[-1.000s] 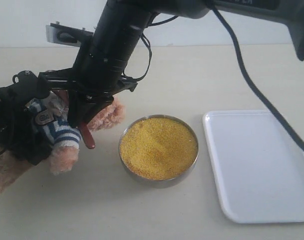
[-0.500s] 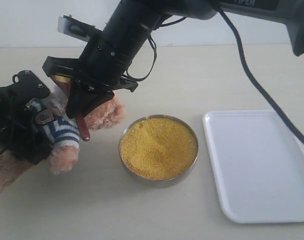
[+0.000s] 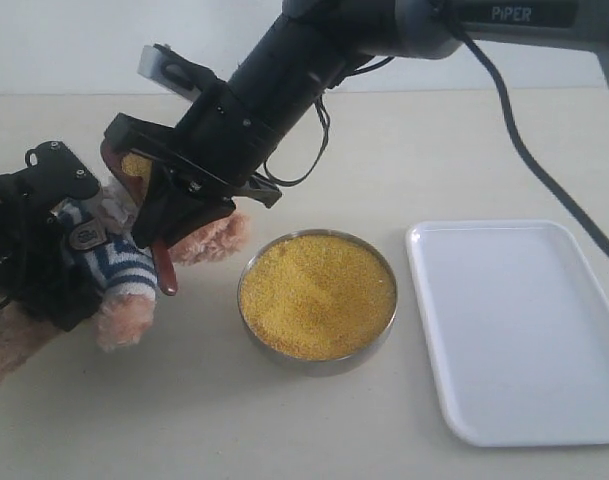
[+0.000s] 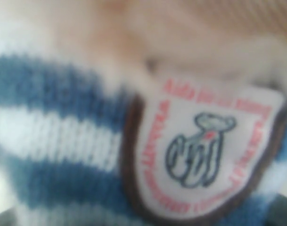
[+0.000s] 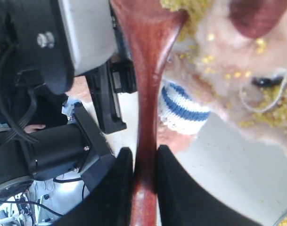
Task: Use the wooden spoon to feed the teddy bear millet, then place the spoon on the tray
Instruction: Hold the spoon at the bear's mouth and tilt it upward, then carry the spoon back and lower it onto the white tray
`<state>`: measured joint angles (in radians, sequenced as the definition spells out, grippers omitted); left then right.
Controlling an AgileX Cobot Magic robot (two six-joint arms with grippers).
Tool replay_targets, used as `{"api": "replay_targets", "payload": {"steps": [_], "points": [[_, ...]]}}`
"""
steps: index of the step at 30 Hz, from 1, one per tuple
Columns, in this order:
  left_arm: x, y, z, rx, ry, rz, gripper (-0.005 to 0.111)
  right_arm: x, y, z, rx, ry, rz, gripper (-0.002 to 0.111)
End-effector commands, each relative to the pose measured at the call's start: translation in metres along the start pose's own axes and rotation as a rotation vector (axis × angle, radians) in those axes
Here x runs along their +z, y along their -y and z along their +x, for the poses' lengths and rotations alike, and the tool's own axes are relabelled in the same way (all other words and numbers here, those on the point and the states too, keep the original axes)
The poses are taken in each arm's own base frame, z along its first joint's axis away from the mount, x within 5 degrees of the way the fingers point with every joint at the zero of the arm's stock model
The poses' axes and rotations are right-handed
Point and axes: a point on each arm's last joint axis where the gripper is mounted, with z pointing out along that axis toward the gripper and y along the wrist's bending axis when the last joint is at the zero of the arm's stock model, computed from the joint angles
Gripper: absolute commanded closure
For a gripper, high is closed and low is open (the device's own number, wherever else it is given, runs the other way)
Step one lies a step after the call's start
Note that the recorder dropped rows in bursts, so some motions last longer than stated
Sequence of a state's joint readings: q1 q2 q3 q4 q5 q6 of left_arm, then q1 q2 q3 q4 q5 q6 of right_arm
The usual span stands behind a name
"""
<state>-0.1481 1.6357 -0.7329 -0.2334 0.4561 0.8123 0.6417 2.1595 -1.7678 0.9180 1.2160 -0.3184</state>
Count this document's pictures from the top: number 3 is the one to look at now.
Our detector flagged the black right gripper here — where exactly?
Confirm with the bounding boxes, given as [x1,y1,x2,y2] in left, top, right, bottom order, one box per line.
[103,81,282,248]

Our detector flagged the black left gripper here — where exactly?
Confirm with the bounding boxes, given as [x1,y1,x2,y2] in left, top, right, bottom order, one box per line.
[0,172,101,331]

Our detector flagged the dark red wooden spoon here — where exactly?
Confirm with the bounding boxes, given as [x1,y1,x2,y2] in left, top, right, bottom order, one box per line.
[100,139,178,296]

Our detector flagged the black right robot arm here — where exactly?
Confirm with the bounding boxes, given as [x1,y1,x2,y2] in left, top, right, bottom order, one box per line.
[101,1,609,248]

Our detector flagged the yellow millet grains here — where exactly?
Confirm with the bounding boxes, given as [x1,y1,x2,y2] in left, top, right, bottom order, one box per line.
[240,236,397,361]

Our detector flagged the stainless steel bowl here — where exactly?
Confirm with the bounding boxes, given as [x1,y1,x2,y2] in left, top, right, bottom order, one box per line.
[236,228,399,378]

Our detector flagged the white rectangular plastic tray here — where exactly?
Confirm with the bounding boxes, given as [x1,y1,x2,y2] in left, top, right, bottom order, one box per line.
[405,219,609,448]

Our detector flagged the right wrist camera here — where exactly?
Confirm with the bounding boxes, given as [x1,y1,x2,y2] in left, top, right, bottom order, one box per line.
[137,44,201,102]

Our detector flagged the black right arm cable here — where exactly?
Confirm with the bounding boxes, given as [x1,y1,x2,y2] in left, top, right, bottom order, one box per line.
[256,0,609,274]

